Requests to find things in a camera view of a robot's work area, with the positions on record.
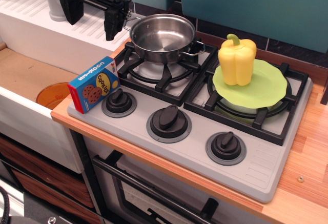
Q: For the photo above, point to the right black stove knob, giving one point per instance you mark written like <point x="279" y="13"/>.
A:
<point x="226" y="148"/>

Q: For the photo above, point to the orange plastic bowl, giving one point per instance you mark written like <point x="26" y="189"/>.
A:
<point x="52" y="95"/>

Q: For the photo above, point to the grey toy faucet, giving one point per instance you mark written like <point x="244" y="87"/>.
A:
<point x="55" y="11"/>

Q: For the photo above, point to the light green plate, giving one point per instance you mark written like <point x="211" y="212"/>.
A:
<point x="267" y="87"/>

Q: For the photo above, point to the blue cookie box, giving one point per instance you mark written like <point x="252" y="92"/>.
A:
<point x="95" y="84"/>

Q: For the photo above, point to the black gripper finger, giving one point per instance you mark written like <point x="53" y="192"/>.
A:
<point x="73" y="10"/>
<point x="114" y="21"/>

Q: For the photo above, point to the white toy sink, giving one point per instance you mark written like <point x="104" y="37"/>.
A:
<point x="36" y="52"/>

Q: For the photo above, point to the stainless steel pot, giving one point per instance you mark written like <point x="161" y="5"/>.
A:
<point x="164" y="38"/>

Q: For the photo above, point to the black oven door handle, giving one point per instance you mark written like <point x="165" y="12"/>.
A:
<point x="110" y="166"/>

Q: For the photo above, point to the brown wooden drawer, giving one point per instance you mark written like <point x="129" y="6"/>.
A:
<point x="63" y="189"/>

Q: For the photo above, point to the left black burner grate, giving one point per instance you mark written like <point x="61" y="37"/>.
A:
<point x="171" y="82"/>

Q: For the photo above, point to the left black stove knob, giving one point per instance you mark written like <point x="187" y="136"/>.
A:
<point x="119" y="104"/>

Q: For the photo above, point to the oven door window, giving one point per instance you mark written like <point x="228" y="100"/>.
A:
<point x="145" y="210"/>

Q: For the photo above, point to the yellow toy bell pepper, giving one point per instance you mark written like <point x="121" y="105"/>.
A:
<point x="236" y="57"/>

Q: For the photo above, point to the right black burner grate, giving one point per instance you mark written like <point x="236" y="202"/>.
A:
<point x="210" y="113"/>

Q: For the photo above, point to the middle black stove knob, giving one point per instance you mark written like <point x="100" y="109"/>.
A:
<point x="169" y="125"/>

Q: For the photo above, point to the black stove knob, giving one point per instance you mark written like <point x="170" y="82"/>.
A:
<point x="119" y="104"/>
<point x="169" y="125"/>
<point x="226" y="148"/>

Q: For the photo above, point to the black burner grate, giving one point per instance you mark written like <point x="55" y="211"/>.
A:
<point x="171" y="82"/>
<point x="210" y="113"/>

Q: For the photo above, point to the grey toy stove top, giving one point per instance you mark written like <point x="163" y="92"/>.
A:
<point x="257" y="176"/>

